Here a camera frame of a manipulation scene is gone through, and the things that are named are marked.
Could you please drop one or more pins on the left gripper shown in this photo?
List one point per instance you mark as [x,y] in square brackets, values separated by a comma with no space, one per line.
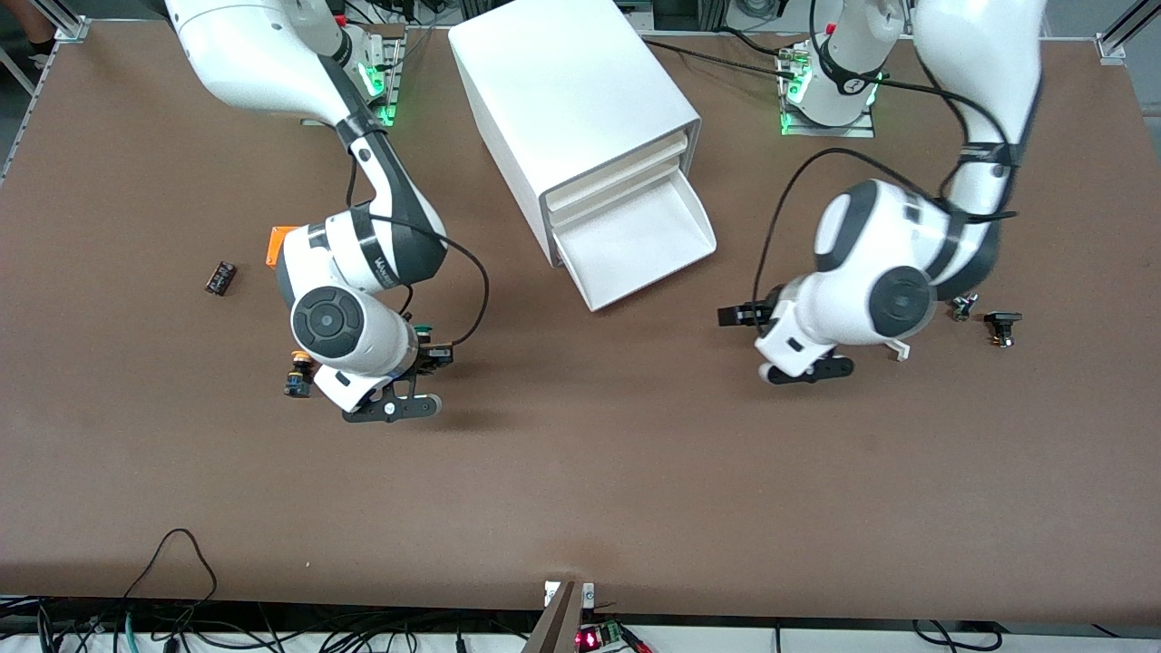
[760,314]

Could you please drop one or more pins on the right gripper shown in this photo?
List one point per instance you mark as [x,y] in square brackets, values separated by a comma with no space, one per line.
[428,357]

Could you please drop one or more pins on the green push button switch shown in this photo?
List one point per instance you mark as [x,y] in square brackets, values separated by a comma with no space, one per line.
[423,323]

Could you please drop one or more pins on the white cabinet drawer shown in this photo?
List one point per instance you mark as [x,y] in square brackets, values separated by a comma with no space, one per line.
[635,245]
[617,172]
[617,190]

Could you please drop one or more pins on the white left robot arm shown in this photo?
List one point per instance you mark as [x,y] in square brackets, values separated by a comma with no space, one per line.
[871,236]

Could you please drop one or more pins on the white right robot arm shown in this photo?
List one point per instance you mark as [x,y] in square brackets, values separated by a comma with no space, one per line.
[254,54]

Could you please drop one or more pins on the white drawer cabinet housing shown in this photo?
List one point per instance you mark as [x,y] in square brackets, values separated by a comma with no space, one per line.
[562,73]

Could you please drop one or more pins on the white curved plastic arc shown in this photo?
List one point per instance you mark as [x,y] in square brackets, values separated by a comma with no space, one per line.
[898,349]

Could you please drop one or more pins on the orange box with black base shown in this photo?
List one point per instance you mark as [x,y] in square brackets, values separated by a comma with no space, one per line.
[277,245]

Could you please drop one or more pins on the small dark cylindrical capacitor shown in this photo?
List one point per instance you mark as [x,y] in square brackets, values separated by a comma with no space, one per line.
[220,278]

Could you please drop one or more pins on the circuit board with red light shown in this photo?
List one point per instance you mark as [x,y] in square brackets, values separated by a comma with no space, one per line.
[599,638]

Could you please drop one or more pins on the yellow push button switch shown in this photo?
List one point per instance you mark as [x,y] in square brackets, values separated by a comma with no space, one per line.
[296,381]

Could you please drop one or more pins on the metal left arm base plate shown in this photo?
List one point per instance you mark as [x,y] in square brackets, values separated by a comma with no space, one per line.
[830,132]

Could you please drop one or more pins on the small metal switch part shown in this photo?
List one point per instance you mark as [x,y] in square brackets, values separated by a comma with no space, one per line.
[963,307]

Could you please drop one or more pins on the black knob switch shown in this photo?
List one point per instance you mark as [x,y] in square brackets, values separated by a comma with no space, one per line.
[1002,319]

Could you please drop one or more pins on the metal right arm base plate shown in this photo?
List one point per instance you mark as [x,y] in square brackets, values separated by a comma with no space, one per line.
[390,113]

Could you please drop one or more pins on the brown camera mount post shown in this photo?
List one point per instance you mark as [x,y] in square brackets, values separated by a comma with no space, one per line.
[555,626]

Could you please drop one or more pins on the aluminium frame corner profile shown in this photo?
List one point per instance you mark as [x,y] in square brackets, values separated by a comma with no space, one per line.
[1116,36]
[73,27]

